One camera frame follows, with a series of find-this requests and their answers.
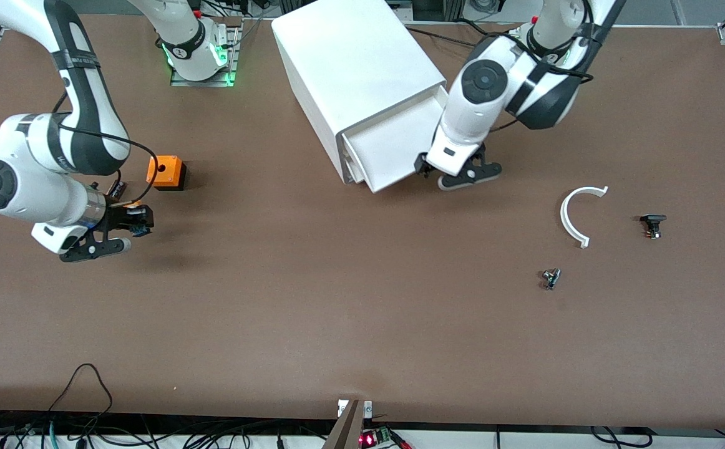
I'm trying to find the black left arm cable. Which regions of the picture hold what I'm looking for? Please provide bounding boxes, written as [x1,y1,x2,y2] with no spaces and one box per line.
[486,0,616,135]

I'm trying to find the circuit board with red light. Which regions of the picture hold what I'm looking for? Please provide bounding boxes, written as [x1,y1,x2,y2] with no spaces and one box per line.
[358,426,413,449]

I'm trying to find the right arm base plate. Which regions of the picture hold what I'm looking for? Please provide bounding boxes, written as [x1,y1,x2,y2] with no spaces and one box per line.
[170,17,243,87]

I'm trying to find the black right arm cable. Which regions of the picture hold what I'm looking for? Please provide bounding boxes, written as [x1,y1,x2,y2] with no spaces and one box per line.
[54,94,160,206]

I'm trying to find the dark metal frame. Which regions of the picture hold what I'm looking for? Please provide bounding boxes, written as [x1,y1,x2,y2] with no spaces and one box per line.
[394,0,463,22]

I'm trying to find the white drawer cabinet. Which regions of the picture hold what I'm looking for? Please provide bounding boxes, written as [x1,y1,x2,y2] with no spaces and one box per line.
[271,0,447,185]

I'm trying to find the black cable coil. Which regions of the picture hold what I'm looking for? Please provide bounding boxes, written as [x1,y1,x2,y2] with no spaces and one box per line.
[590,426,653,448]

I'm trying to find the black cable bundle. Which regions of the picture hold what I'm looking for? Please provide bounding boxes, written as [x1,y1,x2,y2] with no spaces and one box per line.
[0,408,338,449]

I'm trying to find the orange push button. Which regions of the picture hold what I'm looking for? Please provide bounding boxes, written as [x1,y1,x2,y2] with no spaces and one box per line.
[122,200,151,239]

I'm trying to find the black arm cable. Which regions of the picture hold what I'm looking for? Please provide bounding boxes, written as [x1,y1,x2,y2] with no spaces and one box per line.
[486,0,616,135]
[54,94,160,206]

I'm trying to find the black cables behind table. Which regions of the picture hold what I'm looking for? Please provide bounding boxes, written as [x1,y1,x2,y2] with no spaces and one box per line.
[200,0,279,19]

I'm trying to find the white curved plastic arc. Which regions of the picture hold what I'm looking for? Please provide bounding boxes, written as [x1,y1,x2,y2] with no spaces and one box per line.
[560,186,609,249]

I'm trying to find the thin black looped cable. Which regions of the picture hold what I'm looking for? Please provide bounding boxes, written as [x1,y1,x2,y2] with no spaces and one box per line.
[47,364,114,415]

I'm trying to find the black switch part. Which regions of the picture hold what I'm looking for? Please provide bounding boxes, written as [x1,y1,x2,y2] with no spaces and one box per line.
[640,214,668,240]

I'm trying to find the orange button box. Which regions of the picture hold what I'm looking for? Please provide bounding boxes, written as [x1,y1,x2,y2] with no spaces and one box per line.
[146,155,187,191]

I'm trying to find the black cable on table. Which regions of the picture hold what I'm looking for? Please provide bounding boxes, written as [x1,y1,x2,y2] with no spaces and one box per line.
[405,26,482,49]

